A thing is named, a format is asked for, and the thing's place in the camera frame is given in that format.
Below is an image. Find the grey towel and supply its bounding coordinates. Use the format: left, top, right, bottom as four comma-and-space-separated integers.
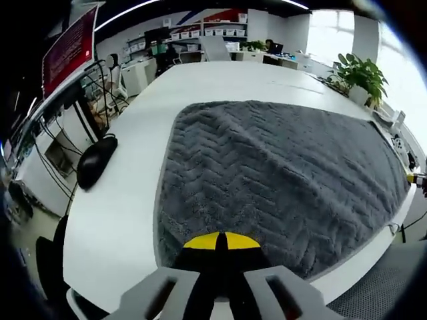
155, 99, 412, 281

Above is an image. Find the grey mesh chair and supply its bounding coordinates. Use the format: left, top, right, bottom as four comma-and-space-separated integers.
326, 239, 427, 320

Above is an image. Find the potted green plant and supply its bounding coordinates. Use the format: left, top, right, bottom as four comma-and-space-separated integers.
328, 52, 390, 109

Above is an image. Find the black laptop stand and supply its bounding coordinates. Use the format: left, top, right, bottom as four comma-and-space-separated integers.
72, 59, 117, 141

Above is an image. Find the small green desk plant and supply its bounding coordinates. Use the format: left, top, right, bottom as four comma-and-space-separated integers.
240, 39, 267, 53

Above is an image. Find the white cabinet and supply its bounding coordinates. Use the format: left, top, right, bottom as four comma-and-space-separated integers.
121, 59, 158, 97

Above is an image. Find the white office chair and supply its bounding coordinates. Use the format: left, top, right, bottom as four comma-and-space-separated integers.
199, 35, 232, 63

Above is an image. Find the shelf with white storage boxes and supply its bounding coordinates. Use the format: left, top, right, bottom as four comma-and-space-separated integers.
125, 12, 250, 51

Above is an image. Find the black monitor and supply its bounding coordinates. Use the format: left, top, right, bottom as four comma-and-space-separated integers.
143, 27, 171, 45

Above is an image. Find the white laptop with red screen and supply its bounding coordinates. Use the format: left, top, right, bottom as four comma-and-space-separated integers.
41, 5, 100, 101

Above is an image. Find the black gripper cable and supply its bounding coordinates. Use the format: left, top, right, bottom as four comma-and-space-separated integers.
388, 199, 427, 244

